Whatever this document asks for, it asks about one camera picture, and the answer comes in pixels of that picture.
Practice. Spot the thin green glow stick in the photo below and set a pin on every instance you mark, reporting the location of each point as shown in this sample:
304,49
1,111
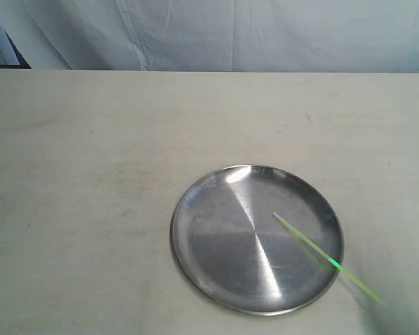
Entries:
327,257

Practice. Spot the round stainless steel plate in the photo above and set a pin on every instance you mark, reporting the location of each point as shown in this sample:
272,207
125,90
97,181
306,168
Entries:
228,244

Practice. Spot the white backdrop cloth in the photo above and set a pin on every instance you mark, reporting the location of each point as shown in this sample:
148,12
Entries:
263,36

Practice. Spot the dark frame at left edge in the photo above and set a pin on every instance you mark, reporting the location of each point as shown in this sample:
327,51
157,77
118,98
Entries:
10,56

